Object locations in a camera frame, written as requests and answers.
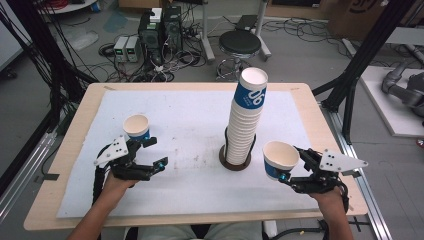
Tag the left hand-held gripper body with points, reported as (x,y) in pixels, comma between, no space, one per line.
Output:
(126,166)

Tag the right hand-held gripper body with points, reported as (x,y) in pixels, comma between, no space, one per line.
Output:
(320,181)

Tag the blue white paper cup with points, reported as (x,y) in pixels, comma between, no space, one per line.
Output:
(136,125)
(280,158)

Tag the dark round cup holder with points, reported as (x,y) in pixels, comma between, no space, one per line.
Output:
(223,160)

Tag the stack of paper cups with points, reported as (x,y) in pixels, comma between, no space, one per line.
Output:
(248,116)

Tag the person's left hand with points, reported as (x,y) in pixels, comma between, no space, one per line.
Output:
(118,186)

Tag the person's right hand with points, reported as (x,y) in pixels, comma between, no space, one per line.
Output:
(328,201)

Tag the black tape piece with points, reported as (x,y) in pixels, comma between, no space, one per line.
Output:
(46,177)
(354,173)

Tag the white table mat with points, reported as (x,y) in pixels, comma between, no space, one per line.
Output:
(193,193)

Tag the person's light trousers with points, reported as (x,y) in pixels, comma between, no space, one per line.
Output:
(220,233)

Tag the white floor platform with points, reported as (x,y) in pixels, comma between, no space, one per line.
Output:
(393,116)

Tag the grey power supply unit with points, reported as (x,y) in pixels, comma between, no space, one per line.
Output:
(120,48)
(134,48)

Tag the black computer tower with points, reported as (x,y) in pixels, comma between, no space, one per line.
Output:
(150,36)
(172,26)

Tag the grey metal table leg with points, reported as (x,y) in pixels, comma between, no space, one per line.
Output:
(207,33)
(261,30)

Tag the black round stool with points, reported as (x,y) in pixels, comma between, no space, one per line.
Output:
(240,41)

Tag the black flat floor box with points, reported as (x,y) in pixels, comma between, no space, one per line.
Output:
(246,22)

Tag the cardboard box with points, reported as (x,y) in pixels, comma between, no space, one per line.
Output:
(360,16)

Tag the aluminium rail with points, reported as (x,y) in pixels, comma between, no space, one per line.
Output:
(23,183)
(370,193)

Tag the black frame post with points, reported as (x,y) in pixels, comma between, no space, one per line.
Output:
(40,50)
(366,50)

